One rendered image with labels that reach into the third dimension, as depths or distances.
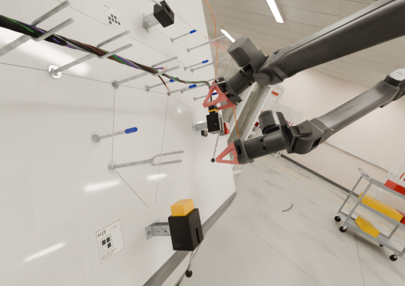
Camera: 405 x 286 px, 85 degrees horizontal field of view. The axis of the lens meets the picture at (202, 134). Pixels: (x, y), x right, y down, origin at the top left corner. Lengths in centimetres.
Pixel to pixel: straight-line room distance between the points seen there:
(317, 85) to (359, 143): 236
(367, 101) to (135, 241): 71
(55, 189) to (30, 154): 5
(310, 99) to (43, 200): 878
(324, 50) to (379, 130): 834
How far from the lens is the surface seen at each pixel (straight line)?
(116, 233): 42
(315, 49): 50
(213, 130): 67
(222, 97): 64
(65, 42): 29
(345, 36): 46
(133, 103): 49
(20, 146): 34
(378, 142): 878
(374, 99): 82
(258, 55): 65
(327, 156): 873
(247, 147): 63
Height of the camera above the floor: 124
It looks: 12 degrees down
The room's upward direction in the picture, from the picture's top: 24 degrees clockwise
